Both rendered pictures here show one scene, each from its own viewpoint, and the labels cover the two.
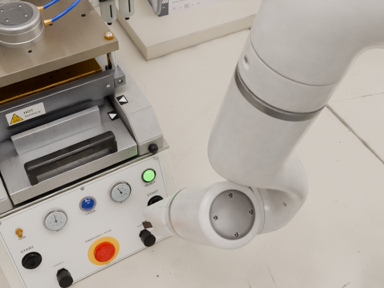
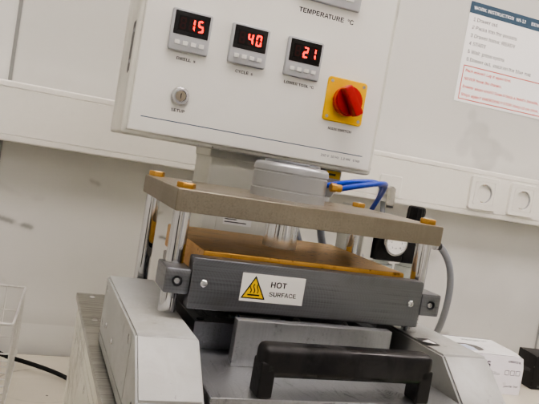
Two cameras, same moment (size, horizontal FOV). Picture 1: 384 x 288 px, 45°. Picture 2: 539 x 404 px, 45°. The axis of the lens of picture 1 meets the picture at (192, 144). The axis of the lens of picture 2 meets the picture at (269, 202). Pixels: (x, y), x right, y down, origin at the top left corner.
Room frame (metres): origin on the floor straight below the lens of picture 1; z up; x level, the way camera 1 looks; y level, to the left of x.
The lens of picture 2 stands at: (-0.06, 0.16, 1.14)
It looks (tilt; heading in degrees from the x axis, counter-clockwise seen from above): 3 degrees down; 13
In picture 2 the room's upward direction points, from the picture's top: 10 degrees clockwise
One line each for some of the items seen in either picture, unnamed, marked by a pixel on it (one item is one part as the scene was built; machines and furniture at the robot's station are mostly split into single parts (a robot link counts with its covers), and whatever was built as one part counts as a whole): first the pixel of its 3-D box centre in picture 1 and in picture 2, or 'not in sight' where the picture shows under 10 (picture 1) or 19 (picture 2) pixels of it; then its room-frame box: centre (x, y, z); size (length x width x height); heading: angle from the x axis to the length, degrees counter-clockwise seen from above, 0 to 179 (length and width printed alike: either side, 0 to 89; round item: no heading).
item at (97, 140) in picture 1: (72, 156); (345, 372); (0.45, 0.19, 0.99); 0.15 x 0.02 x 0.04; 123
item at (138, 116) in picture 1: (123, 97); (414, 365); (0.62, 0.14, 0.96); 0.26 x 0.05 x 0.07; 33
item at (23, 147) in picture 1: (46, 110); (280, 341); (0.56, 0.27, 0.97); 0.30 x 0.22 x 0.08; 33
